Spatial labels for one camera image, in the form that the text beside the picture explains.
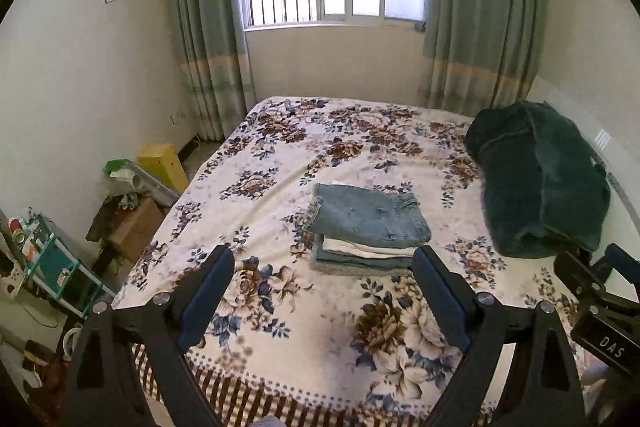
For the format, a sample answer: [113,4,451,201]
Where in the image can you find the blue denim shorts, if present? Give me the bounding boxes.
[309,184,432,249]

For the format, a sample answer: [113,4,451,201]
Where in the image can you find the white bucket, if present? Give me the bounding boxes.
[62,325,82,362]

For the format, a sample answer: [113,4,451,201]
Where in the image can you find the dark green plush blanket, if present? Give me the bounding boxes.
[464,101,611,259]

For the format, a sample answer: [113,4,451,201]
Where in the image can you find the teal storage rack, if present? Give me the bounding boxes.
[9,211,115,319]

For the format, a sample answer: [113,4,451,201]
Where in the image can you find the brown cardboard box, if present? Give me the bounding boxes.
[106,197,164,262]

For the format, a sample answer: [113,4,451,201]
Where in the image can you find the yellow box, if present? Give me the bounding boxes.
[137,143,189,194]

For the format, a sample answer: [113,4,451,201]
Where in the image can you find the white folded pants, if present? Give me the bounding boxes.
[322,237,416,259]

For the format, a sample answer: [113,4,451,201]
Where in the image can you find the right teal curtain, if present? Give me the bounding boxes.
[419,0,546,116]

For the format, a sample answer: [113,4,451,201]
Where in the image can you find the teal curtain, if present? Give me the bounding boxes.
[419,0,546,116]
[169,0,256,141]

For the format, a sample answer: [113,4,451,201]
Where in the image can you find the left teal curtain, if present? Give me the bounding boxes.
[169,0,256,141]

